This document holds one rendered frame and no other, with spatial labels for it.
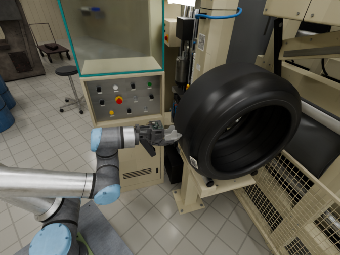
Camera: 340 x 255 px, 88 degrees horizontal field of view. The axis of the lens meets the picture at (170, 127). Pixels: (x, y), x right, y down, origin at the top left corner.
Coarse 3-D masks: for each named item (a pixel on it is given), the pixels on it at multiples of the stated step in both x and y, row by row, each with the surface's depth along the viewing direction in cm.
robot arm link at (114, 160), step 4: (116, 152) 73; (96, 156) 72; (100, 156) 70; (104, 156) 70; (108, 156) 70; (112, 156) 71; (116, 156) 74; (100, 160) 71; (104, 160) 71; (108, 160) 71; (112, 160) 72; (116, 160) 74; (100, 164) 70; (104, 164) 69; (112, 164) 70; (116, 164) 72; (96, 168) 71
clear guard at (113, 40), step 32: (64, 0) 89; (96, 0) 92; (128, 0) 96; (160, 0) 100; (96, 32) 100; (128, 32) 105; (160, 32) 110; (96, 64) 110; (128, 64) 116; (160, 64) 122
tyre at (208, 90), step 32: (224, 64) 80; (192, 96) 77; (224, 96) 65; (256, 96) 64; (288, 96) 68; (192, 128) 72; (224, 128) 68; (256, 128) 109; (288, 128) 82; (224, 160) 107; (256, 160) 101
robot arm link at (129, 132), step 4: (124, 128) 70; (128, 128) 70; (132, 128) 70; (124, 132) 68; (128, 132) 69; (132, 132) 69; (124, 136) 68; (128, 136) 68; (132, 136) 69; (124, 140) 68; (128, 140) 68; (132, 140) 69; (124, 144) 68; (128, 144) 69; (132, 144) 70; (124, 148) 72
